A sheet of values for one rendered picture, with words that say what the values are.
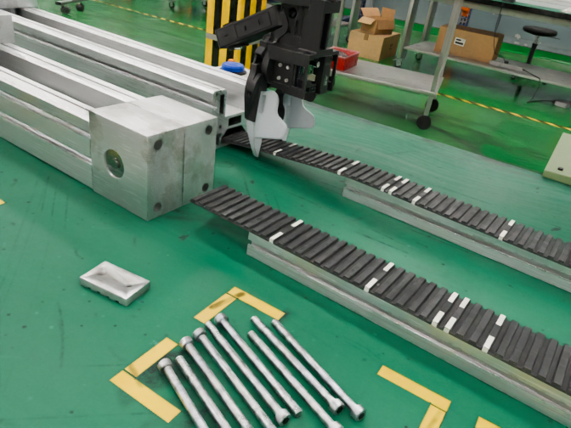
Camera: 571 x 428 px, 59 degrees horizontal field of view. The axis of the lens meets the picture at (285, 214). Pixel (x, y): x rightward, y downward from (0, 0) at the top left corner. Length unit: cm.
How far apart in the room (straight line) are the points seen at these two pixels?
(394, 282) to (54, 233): 32
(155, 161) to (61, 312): 17
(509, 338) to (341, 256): 15
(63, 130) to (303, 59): 28
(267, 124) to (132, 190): 21
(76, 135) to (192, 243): 18
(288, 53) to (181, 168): 19
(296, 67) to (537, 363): 41
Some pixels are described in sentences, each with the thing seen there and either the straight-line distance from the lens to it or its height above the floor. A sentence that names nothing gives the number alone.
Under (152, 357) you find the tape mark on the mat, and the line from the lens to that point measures 39.
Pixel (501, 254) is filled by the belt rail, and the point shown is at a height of 79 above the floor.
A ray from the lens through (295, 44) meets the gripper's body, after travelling 65.
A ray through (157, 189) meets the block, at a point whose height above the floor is 81.
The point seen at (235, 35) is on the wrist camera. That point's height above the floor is 94.
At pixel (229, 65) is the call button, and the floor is 85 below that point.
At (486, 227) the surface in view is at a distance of 58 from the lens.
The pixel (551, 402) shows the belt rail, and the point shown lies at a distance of 44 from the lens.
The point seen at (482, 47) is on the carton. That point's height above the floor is 35.
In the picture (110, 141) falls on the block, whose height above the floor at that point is 85.
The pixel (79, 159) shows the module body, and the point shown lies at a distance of 61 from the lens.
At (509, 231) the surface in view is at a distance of 60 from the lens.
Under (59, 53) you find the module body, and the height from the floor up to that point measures 83.
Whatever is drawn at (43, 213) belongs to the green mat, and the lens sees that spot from 57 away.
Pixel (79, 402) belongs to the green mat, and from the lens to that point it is 37.
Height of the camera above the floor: 106
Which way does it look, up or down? 29 degrees down
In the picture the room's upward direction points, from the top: 9 degrees clockwise
